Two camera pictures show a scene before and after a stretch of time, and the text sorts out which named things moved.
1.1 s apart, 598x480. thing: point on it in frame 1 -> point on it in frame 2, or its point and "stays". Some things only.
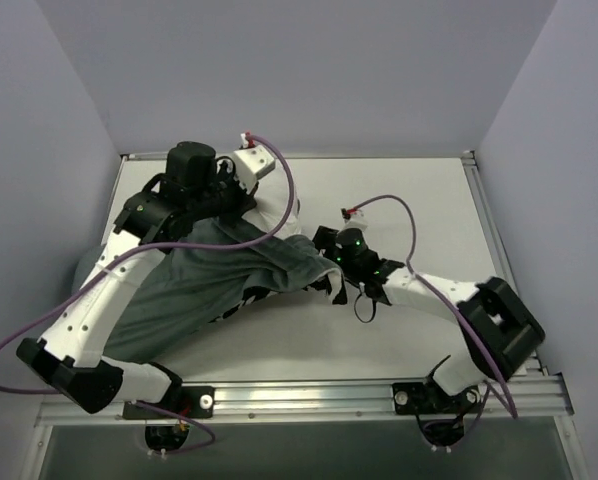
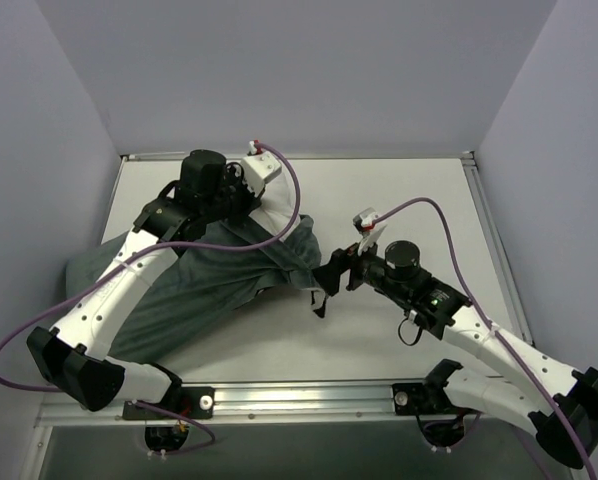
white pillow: [272, 198] stays
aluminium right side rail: [532, 364] stays
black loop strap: [373, 310] -> [402, 338]
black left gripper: [240, 201] stays
